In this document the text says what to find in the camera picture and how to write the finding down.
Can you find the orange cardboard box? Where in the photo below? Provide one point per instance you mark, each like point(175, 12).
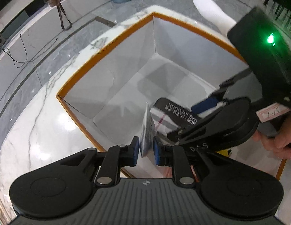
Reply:
point(100, 75)

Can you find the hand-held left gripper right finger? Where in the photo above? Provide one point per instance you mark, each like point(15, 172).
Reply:
point(157, 152)

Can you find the marble television console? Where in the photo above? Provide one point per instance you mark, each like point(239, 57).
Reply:
point(37, 35)

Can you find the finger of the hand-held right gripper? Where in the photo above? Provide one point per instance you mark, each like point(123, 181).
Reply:
point(205, 105)
point(185, 132)

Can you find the plaid wallet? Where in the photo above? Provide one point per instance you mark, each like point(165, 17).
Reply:
point(163, 123)

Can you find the person's white-socked foot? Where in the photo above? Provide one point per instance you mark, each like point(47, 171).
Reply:
point(211, 11)

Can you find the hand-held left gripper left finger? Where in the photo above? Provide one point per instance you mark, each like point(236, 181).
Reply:
point(135, 150)

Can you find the person's right hand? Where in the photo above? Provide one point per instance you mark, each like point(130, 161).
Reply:
point(283, 136)

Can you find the white printed cream tube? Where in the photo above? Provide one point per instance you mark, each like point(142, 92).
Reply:
point(147, 131)

